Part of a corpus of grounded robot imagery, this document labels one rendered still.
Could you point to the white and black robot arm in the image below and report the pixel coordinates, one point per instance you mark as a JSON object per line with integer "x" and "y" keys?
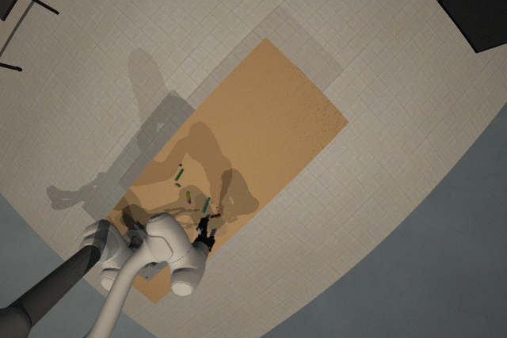
{"x": 166, "y": 240}

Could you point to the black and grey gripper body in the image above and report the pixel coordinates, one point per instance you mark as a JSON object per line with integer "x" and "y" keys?
{"x": 202, "y": 238}

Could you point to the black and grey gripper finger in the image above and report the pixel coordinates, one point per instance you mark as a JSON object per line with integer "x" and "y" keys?
{"x": 212, "y": 241}
{"x": 202, "y": 227}

